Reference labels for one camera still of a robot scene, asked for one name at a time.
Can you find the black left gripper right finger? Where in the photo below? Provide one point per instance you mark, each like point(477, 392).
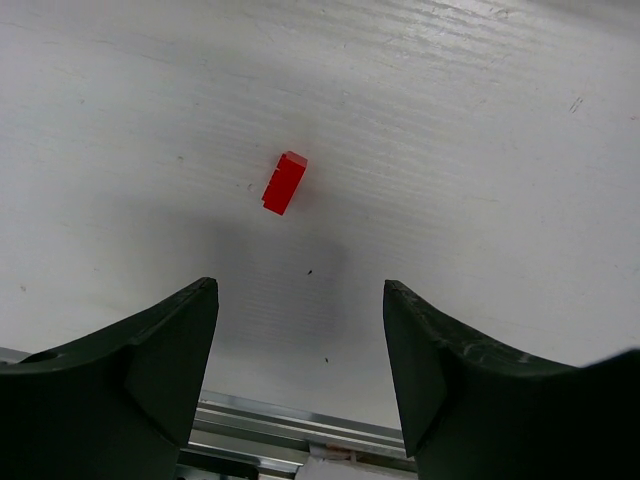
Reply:
point(472, 407)

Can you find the small red cylinder lego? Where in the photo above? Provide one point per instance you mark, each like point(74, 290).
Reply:
point(284, 182)

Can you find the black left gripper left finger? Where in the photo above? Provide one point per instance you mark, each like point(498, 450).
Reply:
point(118, 403)

